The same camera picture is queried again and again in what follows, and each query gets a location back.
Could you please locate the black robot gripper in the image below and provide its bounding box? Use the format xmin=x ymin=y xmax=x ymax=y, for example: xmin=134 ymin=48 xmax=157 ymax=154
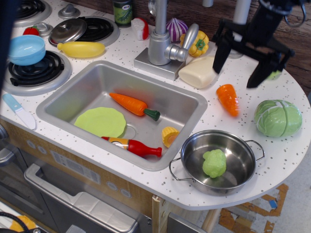
xmin=212 ymin=19 xmax=295 ymax=88

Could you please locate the orange toy carrot piece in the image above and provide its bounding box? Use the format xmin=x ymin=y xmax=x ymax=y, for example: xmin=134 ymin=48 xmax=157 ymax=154
xmin=216 ymin=84 xmax=240 ymax=117

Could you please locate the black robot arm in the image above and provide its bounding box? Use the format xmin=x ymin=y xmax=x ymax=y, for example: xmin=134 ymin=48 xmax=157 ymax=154
xmin=212 ymin=0 xmax=306 ymax=88

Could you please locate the stainless steel pan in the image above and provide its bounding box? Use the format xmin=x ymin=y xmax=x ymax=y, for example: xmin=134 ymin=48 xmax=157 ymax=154
xmin=174 ymin=130 xmax=265 ymax=196

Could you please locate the yellow toy bell pepper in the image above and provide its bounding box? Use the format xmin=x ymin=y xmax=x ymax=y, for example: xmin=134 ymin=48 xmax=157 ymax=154
xmin=189 ymin=31 xmax=209 ymax=57

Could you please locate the cream toy mayonnaise bottle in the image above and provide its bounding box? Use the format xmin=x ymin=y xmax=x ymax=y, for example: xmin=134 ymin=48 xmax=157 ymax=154
xmin=178 ymin=56 xmax=217 ymax=89

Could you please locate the green toy cabbage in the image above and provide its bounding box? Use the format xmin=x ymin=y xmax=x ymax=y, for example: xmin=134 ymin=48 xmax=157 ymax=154
xmin=254 ymin=100 xmax=302 ymax=137

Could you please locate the purple toy onion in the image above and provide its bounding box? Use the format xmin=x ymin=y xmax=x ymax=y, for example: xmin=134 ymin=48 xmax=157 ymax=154
xmin=166 ymin=18 xmax=188 ymax=42

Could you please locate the silver toy faucet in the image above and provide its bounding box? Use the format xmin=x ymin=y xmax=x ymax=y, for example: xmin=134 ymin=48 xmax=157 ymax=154
xmin=134 ymin=0 xmax=199 ymax=80

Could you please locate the yellow toy corn piece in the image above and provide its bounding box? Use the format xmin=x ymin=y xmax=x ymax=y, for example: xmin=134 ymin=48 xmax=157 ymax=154
xmin=161 ymin=127 xmax=179 ymax=148

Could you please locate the silver sink basin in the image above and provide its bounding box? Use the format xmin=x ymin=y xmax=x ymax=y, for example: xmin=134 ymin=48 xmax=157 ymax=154
xmin=35 ymin=60 xmax=208 ymax=171

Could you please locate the orange carrot with green top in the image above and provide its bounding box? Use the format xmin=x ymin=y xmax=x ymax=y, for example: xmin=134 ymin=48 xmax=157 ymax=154
xmin=109 ymin=93 xmax=160 ymax=121

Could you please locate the green toy can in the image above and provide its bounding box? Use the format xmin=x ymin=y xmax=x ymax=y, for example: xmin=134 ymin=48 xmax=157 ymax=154
xmin=113 ymin=0 xmax=133 ymax=28

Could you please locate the red toy ketchup bottle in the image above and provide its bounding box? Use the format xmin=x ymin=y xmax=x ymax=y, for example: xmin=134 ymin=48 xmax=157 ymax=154
xmin=102 ymin=136 xmax=162 ymax=157

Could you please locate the back right stove burner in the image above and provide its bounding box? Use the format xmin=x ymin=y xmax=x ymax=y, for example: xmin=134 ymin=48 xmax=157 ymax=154
xmin=76 ymin=17 xmax=120 ymax=47

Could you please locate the stove burner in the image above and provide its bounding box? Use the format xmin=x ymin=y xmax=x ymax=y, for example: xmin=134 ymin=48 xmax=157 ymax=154
xmin=3 ymin=51 xmax=72 ymax=97
xmin=14 ymin=0 xmax=52 ymax=28
xmin=76 ymin=17 xmax=120 ymax=47

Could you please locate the light green plate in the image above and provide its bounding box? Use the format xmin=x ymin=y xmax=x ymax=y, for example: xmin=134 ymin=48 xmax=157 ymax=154
xmin=74 ymin=107 xmax=126 ymax=137

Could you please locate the yellow toy squash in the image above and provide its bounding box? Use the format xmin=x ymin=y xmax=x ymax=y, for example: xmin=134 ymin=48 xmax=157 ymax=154
xmin=57 ymin=41 xmax=105 ymax=58

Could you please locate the silver pot lid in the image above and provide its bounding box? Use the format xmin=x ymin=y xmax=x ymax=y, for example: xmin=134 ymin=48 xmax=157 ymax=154
xmin=49 ymin=18 xmax=87 ymax=45

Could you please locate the silver stove knob rear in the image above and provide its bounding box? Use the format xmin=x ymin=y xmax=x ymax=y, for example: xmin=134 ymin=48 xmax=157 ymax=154
xmin=58 ymin=3 xmax=81 ymax=19

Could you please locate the silver stove knob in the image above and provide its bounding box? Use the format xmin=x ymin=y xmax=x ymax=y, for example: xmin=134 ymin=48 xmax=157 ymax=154
xmin=58 ymin=3 xmax=81 ymax=19
xmin=34 ymin=22 xmax=53 ymax=37

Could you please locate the front left stove burner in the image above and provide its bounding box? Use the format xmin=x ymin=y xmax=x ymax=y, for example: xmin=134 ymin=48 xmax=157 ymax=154
xmin=3 ymin=51 xmax=72 ymax=97

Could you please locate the red toy tomato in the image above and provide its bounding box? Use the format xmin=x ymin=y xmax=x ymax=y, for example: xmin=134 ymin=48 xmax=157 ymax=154
xmin=23 ymin=26 xmax=40 ymax=36

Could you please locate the back left stove burner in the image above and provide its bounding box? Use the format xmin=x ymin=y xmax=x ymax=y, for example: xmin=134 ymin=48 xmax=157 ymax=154
xmin=14 ymin=0 xmax=52 ymax=28

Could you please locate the light blue bowl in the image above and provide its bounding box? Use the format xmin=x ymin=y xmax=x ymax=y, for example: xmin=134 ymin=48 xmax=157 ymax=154
xmin=8 ymin=35 xmax=46 ymax=66

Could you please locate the yellow toy below counter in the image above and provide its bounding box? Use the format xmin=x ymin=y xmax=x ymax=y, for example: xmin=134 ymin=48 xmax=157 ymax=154
xmin=9 ymin=216 xmax=37 ymax=233

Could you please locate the silver oven door handle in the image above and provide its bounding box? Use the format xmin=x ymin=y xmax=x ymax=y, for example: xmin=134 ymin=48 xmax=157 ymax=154
xmin=24 ymin=164 xmax=139 ymax=233

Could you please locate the blue handled toy knife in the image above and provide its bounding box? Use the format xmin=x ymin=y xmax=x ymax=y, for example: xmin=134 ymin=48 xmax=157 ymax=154
xmin=2 ymin=93 xmax=36 ymax=130

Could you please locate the black camera frame bar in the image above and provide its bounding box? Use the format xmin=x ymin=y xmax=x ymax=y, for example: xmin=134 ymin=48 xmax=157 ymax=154
xmin=0 ymin=0 xmax=21 ymax=90

